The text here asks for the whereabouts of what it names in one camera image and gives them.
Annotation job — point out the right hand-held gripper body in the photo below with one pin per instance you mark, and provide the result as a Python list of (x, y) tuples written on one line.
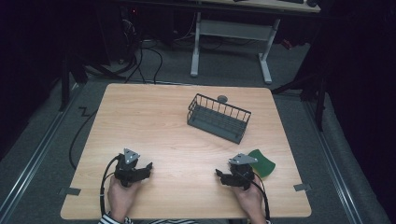
[(242, 172)]

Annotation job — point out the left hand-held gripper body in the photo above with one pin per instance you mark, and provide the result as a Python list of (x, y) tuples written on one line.
[(127, 169)]

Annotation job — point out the person's right hand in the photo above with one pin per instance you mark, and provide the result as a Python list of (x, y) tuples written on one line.
[(250, 202)]

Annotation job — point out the person's left hand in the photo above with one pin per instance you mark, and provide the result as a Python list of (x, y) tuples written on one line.
[(120, 199)]

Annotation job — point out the green sponge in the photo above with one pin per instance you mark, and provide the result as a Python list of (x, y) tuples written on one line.
[(264, 165)]

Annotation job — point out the striped left sleeve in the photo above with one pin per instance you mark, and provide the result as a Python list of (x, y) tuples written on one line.
[(107, 219)]

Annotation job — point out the striped sleeve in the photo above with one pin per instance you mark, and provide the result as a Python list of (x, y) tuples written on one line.
[(107, 219), (174, 221)]

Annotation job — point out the striped right sleeve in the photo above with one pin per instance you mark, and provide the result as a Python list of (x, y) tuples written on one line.
[(174, 221)]

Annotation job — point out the grey tape strip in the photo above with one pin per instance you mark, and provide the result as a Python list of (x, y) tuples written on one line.
[(302, 187), (69, 191)]

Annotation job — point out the small grey round knob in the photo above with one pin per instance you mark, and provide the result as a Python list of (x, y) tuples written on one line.
[(222, 98)]

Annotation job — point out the black stand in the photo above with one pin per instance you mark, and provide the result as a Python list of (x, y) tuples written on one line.
[(67, 81), (316, 93)]

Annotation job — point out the white metal-legged desk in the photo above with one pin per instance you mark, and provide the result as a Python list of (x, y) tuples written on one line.
[(236, 31)]

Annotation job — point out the metal floor rail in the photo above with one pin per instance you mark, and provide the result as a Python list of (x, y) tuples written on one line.
[(336, 161), (34, 155)]

